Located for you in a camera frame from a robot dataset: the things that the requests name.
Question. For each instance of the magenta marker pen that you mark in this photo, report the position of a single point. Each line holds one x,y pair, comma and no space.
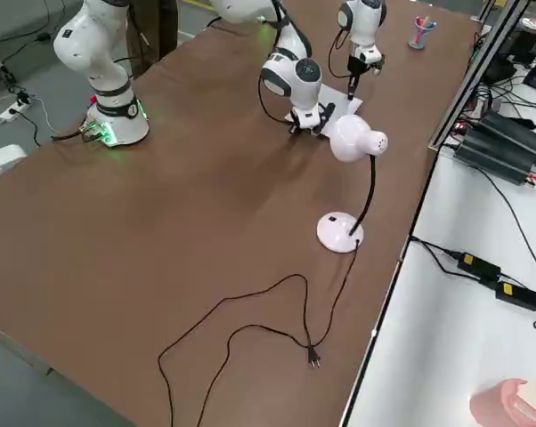
420,23

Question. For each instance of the white box with label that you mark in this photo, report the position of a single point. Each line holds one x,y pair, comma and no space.
1,162

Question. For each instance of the blue marker pen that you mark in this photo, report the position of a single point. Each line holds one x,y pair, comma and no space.
431,25

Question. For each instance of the black power adapter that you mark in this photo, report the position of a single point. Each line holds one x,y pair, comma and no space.
517,294
478,266

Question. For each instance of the white desk lamp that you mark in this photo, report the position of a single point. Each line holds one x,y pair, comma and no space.
352,138

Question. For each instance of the black finned power supply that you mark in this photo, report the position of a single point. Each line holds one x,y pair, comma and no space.
517,131
495,155

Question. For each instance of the aluminium frame post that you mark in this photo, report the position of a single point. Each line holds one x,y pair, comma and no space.
478,75

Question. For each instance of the pink plastic container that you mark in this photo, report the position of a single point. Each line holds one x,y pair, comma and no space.
508,405

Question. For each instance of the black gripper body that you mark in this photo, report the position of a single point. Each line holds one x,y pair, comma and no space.
356,64
313,129

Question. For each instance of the clear plastic pen cup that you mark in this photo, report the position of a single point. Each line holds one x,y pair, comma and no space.
421,39

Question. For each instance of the white power strip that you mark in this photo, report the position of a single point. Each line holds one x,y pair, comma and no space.
15,111

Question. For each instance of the white A4 paper sheet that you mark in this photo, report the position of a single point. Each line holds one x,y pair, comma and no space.
339,99

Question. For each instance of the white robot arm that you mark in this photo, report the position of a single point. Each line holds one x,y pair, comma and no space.
94,49
361,18

